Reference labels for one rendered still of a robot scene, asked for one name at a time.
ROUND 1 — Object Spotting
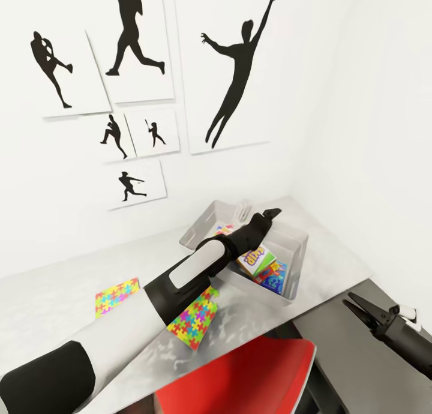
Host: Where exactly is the board game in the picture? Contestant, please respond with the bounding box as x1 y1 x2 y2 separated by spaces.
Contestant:
260 261 287 296
212 223 279 285

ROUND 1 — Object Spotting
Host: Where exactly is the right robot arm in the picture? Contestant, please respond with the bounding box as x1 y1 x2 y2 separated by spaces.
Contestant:
343 292 432 380

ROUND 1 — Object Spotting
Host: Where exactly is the jigsaw puzzle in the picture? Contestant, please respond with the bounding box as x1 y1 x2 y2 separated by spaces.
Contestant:
166 286 220 351
95 277 139 320

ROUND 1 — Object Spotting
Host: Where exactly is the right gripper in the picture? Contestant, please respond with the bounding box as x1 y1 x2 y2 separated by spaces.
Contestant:
343 292 432 375

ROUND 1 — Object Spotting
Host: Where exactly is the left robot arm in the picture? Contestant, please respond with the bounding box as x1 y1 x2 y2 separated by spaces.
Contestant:
0 199 281 414

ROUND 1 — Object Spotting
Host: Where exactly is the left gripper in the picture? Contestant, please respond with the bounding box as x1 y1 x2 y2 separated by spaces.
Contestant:
237 208 281 252

